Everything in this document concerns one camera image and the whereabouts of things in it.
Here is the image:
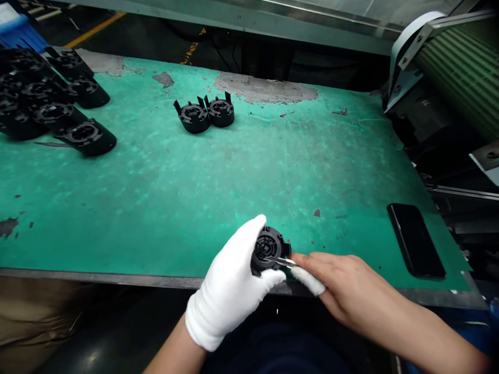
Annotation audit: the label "person's left hand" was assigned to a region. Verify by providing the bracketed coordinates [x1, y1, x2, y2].
[185, 213, 287, 353]

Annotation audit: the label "person's right hand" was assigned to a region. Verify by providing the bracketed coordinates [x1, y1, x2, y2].
[291, 251, 424, 332]

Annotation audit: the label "person's right index finger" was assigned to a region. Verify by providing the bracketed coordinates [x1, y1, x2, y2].
[291, 251, 365, 273]

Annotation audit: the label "person's left thumb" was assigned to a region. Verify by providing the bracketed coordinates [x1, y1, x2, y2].
[258, 268, 287, 298]

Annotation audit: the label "person's left fingers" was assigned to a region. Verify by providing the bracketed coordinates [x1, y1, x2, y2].
[224, 213, 268, 270]

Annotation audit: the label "person's right thumb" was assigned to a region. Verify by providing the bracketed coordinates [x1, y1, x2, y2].
[292, 268, 337, 304]

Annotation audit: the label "small metal blade tool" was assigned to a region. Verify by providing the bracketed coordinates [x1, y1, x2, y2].
[267, 255, 299, 270]

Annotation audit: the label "black round plastic housing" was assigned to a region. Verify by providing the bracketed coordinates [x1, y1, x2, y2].
[251, 224, 293, 278]
[203, 91, 236, 128]
[173, 95, 212, 135]

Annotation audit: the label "worn green table mat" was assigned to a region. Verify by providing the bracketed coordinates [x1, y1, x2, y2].
[0, 56, 476, 292]

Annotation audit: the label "black smartphone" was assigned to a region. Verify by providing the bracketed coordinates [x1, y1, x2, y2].
[386, 202, 448, 280]

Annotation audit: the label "green belt conveyor machine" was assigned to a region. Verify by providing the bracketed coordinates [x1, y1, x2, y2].
[382, 8, 499, 258]

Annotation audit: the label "pile of black plastic parts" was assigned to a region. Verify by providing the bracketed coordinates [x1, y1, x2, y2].
[0, 46, 117, 158]

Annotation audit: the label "blue plastic crate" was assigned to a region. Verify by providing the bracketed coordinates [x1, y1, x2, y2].
[0, 0, 52, 52]

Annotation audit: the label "grey metal machine frame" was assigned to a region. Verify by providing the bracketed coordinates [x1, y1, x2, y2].
[68, 0, 408, 57]

